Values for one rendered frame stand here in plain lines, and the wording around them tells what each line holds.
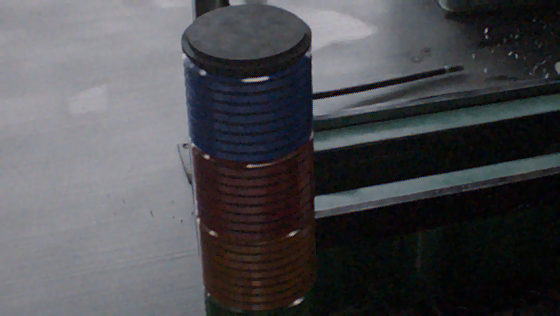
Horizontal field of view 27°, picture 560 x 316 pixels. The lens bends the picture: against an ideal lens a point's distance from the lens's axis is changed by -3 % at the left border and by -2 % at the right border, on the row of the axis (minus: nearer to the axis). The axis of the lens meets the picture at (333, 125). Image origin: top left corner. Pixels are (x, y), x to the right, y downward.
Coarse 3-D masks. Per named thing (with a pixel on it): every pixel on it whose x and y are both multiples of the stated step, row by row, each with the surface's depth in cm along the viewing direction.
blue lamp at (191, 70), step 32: (192, 64) 54; (192, 96) 54; (224, 96) 53; (256, 96) 53; (288, 96) 54; (192, 128) 56; (224, 128) 54; (256, 128) 54; (288, 128) 55; (256, 160) 55
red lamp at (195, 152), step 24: (192, 144) 56; (312, 144) 57; (192, 168) 57; (216, 168) 55; (240, 168) 55; (264, 168) 55; (288, 168) 56; (312, 168) 58; (216, 192) 56; (240, 192) 56; (264, 192) 56; (288, 192) 56; (312, 192) 59; (216, 216) 57; (240, 216) 57; (264, 216) 57; (288, 216) 57
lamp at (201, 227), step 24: (312, 216) 59; (216, 240) 58; (240, 240) 57; (264, 240) 57; (288, 240) 58; (312, 240) 60; (216, 264) 59; (240, 264) 58; (264, 264) 58; (288, 264) 59; (312, 264) 61; (216, 288) 60; (240, 288) 59; (264, 288) 59; (288, 288) 59
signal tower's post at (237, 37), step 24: (192, 24) 55; (216, 24) 55; (240, 24) 55; (264, 24) 55; (288, 24) 55; (192, 48) 53; (216, 48) 53; (240, 48) 53; (264, 48) 53; (288, 48) 53; (240, 72) 52; (264, 72) 53
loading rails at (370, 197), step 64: (320, 128) 103; (384, 128) 103; (448, 128) 103; (512, 128) 105; (320, 192) 103; (384, 192) 95; (448, 192) 93; (512, 192) 95; (320, 256) 93; (384, 256) 95; (448, 256) 97; (512, 256) 99
